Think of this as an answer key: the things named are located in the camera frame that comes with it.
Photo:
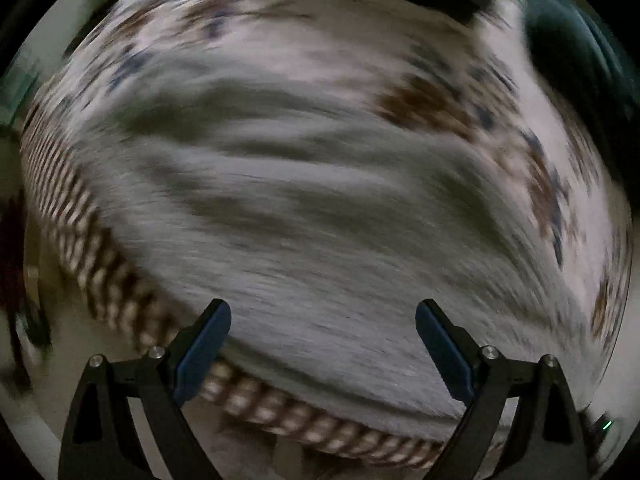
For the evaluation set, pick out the teal plush blanket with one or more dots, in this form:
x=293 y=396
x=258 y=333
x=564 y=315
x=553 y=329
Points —
x=555 y=35

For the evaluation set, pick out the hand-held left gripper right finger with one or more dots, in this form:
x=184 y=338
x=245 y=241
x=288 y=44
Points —
x=445 y=355

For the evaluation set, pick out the grey fleece pants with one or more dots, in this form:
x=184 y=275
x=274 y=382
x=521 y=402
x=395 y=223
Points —
x=300 y=260

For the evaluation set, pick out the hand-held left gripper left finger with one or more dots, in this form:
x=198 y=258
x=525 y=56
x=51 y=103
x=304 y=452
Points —
x=202 y=355

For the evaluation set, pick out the floral bed sheet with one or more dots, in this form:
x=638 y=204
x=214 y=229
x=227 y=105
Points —
x=450 y=105

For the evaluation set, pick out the brown checked bed skirt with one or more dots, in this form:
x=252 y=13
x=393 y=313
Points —
x=100 y=265

